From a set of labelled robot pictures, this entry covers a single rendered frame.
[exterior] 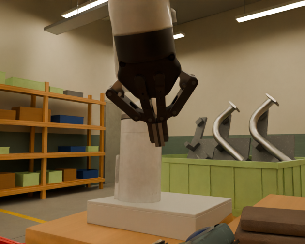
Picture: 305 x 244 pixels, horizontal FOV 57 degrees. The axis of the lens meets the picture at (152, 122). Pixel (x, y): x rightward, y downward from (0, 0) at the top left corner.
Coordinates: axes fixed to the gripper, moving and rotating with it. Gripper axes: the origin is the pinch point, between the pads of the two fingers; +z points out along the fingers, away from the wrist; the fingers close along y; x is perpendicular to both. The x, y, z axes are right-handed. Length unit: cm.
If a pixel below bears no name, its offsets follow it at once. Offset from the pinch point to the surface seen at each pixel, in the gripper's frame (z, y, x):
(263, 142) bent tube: 34, 33, 58
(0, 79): 51, -281, 417
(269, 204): 19.8, 17.7, 6.3
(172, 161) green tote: 36, -1, 54
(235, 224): 12.7, 9.0, -5.6
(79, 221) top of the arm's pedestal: 21.8, -19.8, 9.0
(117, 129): 265, -160, 666
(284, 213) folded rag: 8.0, 14.0, -9.7
